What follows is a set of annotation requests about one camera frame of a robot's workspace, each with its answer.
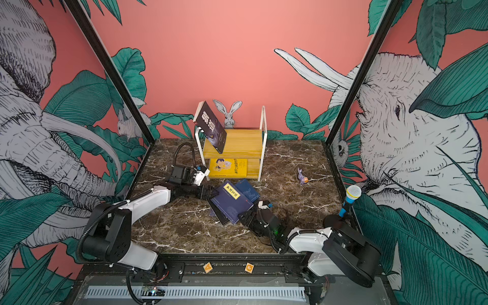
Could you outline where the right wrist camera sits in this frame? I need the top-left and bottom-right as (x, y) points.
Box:
(258, 200), (273, 209)

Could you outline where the left black frame post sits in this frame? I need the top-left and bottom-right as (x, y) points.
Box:
(64, 0), (155, 146)

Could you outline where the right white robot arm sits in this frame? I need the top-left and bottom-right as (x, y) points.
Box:
(238, 208), (381, 288)

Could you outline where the right orange sticker tag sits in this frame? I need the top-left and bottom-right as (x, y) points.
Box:
(245, 263), (254, 274)

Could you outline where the left orange sticker tag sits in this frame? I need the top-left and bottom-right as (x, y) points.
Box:
(203, 263), (213, 274)

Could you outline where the white wooden two-tier shelf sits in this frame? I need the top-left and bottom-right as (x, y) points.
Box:
(194, 106), (268, 181)

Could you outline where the black book yellow title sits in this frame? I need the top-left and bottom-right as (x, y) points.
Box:
(208, 200), (230, 226)

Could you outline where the orange sticker tag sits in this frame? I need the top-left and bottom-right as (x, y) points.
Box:
(203, 263), (213, 274)
(245, 263), (254, 274)

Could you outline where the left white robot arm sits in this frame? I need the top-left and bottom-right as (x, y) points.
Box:
(76, 183), (219, 272)

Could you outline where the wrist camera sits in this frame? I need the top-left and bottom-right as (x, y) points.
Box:
(258, 200), (273, 209)
(169, 165), (210, 186)

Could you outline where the purple book yellow label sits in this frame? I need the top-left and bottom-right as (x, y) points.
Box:
(211, 180), (253, 224)

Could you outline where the blue book yellow label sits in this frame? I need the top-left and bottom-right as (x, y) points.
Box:
(235, 179), (260, 203)

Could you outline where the blue microphone on stand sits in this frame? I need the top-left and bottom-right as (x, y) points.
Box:
(322, 185), (362, 230)

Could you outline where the right black frame post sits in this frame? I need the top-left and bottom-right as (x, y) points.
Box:
(325, 0), (403, 147)

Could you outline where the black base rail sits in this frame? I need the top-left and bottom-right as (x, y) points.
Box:
(72, 251), (390, 285)

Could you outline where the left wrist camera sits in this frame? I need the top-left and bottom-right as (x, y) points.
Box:
(169, 165), (210, 186)

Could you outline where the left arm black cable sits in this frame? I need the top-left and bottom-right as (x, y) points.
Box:
(173, 142), (196, 169)

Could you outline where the white slotted cable duct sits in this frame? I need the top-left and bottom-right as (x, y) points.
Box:
(84, 285), (308, 302)

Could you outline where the yellow cartoon cover book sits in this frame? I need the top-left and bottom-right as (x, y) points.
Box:
(209, 158), (248, 179)

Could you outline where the black frame post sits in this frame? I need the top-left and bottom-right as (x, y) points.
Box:
(64, 0), (155, 146)
(325, 0), (403, 147)

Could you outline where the small purple toy figure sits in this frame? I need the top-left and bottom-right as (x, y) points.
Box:
(297, 169), (309, 185)

